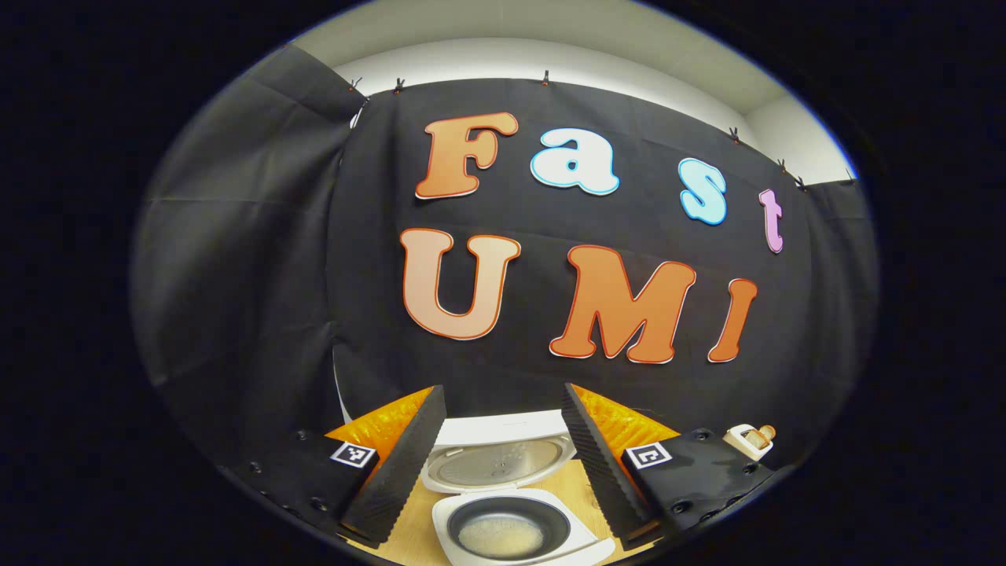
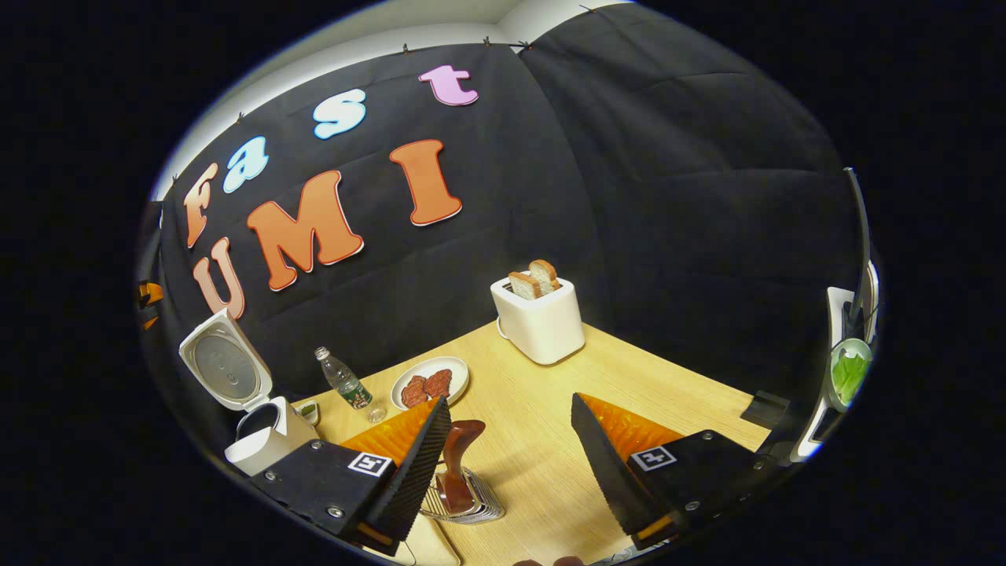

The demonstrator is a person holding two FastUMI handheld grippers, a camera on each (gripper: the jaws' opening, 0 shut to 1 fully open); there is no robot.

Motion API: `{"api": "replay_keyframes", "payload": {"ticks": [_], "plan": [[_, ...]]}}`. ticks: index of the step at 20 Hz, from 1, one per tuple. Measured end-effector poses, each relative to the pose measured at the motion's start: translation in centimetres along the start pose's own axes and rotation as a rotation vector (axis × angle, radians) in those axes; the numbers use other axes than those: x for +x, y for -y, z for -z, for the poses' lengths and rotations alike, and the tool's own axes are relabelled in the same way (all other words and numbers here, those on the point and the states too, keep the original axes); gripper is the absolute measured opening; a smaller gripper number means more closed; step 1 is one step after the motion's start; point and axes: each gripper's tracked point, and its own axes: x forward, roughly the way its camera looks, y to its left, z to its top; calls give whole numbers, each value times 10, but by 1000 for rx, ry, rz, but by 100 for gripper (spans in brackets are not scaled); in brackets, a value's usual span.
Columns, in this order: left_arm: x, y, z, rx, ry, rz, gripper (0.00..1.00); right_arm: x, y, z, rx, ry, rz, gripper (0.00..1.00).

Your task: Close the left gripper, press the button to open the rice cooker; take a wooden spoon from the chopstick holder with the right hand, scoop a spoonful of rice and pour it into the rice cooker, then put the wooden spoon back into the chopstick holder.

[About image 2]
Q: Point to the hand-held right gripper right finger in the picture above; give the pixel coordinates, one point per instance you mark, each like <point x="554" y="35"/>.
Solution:
<point x="605" y="472"/>

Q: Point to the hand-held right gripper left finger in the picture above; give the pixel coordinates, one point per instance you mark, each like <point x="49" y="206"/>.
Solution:
<point x="416" y="472"/>

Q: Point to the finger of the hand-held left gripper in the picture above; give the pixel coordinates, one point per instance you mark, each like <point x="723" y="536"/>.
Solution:
<point x="151" y="294"/>

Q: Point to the brown wooden spoon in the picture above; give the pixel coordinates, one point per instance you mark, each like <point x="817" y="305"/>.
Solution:
<point x="460" y="456"/>

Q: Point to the white rice cooker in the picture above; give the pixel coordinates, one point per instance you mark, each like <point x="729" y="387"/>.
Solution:
<point x="224" y="365"/>

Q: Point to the red meat piece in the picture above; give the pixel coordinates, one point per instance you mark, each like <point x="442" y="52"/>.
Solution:
<point x="438" y="383"/>
<point x="414" y="391"/>

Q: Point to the white round plate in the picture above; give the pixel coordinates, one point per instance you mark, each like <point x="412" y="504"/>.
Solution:
<point x="460" y="369"/>

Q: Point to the clear plastic water bottle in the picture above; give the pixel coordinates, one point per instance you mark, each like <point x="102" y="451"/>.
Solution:
<point x="346" y="381"/>

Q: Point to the small white green cup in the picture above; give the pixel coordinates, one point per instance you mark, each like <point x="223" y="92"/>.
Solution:
<point x="308" y="412"/>

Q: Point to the white toaster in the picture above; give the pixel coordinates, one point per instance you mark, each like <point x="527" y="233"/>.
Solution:
<point x="542" y="330"/>

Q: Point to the small black block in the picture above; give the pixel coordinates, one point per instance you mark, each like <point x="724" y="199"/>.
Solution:
<point x="765" y="410"/>

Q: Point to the green bowl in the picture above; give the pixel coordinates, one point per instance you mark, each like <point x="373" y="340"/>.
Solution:
<point x="850" y="377"/>

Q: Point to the black backdrop cloth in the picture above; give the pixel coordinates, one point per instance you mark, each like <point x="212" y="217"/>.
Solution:
<point x="668" y="196"/>

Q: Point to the white device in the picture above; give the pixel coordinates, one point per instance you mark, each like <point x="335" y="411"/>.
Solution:
<point x="837" y="310"/>

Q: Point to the dark grey bar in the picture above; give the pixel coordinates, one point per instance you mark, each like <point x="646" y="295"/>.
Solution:
<point x="862" y="236"/>

